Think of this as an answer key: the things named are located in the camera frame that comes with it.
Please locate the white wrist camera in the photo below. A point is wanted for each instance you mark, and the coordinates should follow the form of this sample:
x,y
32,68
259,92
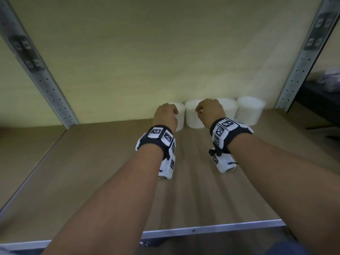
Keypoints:
x,y
225,164
167,169

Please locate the black marker tag plate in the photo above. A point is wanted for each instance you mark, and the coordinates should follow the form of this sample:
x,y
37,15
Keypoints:
x,y
318,31
26,54

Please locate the person's left forearm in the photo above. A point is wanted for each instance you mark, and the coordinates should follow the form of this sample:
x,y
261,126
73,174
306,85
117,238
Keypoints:
x,y
111,209

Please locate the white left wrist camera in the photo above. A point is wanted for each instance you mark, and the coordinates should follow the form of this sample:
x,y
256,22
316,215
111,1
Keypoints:
x,y
167,169

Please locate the person's right hand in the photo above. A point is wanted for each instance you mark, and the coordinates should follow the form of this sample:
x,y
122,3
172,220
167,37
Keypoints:
x,y
213,111

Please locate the black right wristband with markers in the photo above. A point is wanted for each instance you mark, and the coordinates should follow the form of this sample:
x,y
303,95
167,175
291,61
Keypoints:
x,y
233,136

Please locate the black left wristband with markers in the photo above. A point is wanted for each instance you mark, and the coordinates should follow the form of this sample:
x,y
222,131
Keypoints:
x,y
152,143

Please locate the pile of small plastic packets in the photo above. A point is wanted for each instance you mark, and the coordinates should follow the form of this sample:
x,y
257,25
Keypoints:
x,y
330,79

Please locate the black wristband with markers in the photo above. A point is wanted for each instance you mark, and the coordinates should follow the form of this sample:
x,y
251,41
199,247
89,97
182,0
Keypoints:
x,y
233,136
152,143

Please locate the person's left hand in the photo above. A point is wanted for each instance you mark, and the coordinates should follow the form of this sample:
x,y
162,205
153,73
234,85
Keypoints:
x,y
166,116

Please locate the grey metal shelf wooden boards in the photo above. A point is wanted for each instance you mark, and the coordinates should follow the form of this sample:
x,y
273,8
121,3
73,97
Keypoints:
x,y
93,169

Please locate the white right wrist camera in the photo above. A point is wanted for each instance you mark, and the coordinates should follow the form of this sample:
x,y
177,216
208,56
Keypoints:
x,y
225,164

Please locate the person's right forearm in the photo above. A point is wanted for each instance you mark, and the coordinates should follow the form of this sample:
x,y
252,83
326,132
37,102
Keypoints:
x,y
287,188

